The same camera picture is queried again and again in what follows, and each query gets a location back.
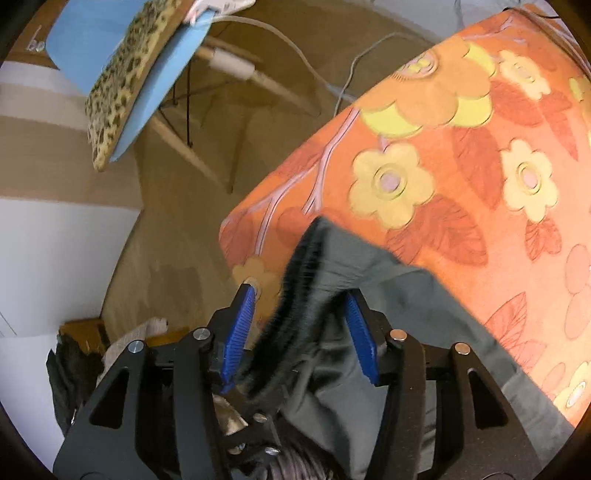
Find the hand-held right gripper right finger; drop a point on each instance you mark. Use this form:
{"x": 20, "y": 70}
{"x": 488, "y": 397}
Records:
{"x": 362, "y": 341}

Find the beige fuzzy cloth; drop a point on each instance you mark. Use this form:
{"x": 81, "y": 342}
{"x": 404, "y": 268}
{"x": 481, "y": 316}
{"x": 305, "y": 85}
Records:
{"x": 134, "y": 339}

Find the blue chair with wooden legs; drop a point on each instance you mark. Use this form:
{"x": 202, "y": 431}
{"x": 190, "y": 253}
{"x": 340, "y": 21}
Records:
{"x": 83, "y": 37}

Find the white clip lamp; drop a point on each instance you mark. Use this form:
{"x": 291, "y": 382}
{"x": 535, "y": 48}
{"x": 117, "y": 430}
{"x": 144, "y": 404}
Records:
{"x": 217, "y": 7}

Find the leopard print cushion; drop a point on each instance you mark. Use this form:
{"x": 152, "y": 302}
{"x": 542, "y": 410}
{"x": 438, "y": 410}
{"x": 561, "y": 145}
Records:
{"x": 120, "y": 101}

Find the dark cloth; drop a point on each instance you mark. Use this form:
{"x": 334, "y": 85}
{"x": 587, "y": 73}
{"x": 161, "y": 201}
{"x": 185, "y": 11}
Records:
{"x": 69, "y": 383}

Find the person's striped clothing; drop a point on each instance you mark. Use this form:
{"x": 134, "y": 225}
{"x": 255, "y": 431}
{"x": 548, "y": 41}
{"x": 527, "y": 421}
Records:
{"x": 300, "y": 466}

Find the orange floral bed sheet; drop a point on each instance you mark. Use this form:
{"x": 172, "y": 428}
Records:
{"x": 461, "y": 152}

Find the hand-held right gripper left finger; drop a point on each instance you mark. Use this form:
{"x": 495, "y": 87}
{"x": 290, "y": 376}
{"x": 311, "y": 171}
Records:
{"x": 240, "y": 332}

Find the dark green pants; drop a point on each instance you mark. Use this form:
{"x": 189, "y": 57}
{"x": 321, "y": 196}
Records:
{"x": 406, "y": 314}

